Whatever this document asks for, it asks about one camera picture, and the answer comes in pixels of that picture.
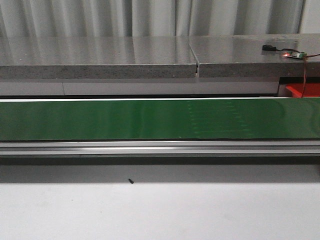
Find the white pleated curtain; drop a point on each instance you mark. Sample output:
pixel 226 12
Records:
pixel 102 18

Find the green conveyor belt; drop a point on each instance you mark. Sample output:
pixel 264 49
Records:
pixel 171 119

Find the black plug connector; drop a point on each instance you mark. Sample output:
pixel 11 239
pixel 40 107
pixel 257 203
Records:
pixel 269 48

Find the small green circuit board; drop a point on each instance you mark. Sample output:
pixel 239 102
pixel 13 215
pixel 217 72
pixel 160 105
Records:
pixel 294 54

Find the red plastic tray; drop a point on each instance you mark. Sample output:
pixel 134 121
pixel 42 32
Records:
pixel 309 90

